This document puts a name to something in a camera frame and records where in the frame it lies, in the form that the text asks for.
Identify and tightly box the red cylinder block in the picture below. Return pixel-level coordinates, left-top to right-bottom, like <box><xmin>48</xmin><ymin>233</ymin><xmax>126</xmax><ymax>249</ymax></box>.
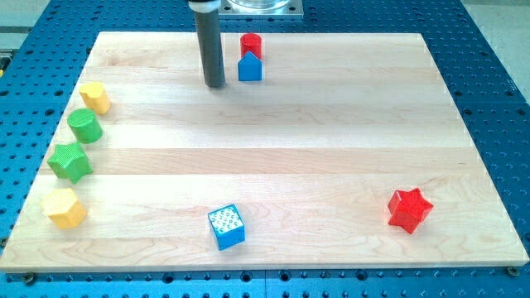
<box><xmin>239</xmin><ymin>33</ymin><xmax>263</xmax><ymax>60</ymax></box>

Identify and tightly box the white rod collar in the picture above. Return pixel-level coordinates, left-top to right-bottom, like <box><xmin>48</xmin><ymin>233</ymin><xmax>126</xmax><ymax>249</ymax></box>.
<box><xmin>188</xmin><ymin>0</ymin><xmax>221</xmax><ymax>13</ymax></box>

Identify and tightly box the blue cube block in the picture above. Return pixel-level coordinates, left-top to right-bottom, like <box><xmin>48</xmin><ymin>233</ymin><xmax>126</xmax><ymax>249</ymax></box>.
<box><xmin>207</xmin><ymin>204</ymin><xmax>245</xmax><ymax>251</ymax></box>

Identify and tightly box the red star block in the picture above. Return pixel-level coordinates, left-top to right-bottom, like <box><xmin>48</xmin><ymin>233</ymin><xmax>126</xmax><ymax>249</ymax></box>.
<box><xmin>388</xmin><ymin>188</ymin><xmax>434</xmax><ymax>234</ymax></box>

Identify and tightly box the yellow hexagon block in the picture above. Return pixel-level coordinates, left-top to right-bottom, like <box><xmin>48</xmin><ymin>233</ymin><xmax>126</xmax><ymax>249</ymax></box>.
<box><xmin>41</xmin><ymin>188</ymin><xmax>87</xmax><ymax>229</ymax></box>

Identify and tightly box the light wooden board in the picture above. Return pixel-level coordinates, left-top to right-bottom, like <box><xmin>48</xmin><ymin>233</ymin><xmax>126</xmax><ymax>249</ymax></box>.
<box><xmin>1</xmin><ymin>31</ymin><xmax>528</xmax><ymax>272</ymax></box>

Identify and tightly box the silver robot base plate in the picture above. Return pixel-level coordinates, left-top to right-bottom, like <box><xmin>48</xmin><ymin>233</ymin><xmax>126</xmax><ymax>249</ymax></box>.
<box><xmin>219</xmin><ymin>0</ymin><xmax>304</xmax><ymax>19</ymax></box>

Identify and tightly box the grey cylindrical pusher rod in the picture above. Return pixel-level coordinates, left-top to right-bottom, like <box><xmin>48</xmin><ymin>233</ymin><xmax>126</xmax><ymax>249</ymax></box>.
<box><xmin>195</xmin><ymin>9</ymin><xmax>225</xmax><ymax>88</ymax></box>

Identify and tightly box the yellow heart-shaped block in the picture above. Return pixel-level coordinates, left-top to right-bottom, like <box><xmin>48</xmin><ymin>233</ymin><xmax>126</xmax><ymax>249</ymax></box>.
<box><xmin>79</xmin><ymin>82</ymin><xmax>111</xmax><ymax>115</ymax></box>

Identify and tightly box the blue house-shaped block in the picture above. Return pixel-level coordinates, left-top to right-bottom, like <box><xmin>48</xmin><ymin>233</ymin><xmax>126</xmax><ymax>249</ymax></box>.
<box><xmin>238</xmin><ymin>51</ymin><xmax>263</xmax><ymax>81</ymax></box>

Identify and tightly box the green star block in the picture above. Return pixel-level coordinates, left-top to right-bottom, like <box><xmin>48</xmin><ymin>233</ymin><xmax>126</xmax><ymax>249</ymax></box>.
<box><xmin>47</xmin><ymin>142</ymin><xmax>94</xmax><ymax>184</ymax></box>

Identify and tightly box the green cylinder block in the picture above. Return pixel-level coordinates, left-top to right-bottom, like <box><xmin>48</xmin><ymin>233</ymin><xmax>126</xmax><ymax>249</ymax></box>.
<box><xmin>67</xmin><ymin>108</ymin><xmax>103</xmax><ymax>144</ymax></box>

